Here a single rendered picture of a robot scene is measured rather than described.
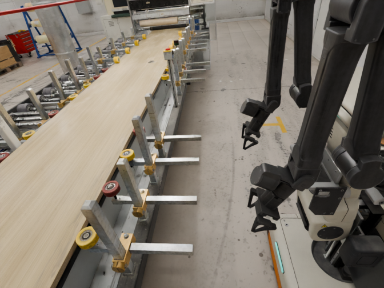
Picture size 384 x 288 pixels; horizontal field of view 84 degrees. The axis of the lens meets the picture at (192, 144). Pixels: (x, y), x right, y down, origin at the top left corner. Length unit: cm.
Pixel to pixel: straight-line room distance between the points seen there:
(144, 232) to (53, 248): 38
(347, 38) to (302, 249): 134
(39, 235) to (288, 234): 138
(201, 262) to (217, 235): 25
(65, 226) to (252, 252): 130
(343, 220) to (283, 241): 59
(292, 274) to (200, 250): 67
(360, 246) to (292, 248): 53
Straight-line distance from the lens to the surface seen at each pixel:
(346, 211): 106
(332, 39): 48
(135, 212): 109
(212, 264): 180
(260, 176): 62
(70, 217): 110
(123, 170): 92
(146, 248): 96
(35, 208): 125
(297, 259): 158
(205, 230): 192
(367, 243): 118
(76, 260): 111
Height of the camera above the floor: 166
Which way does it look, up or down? 37 degrees down
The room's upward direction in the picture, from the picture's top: 7 degrees counter-clockwise
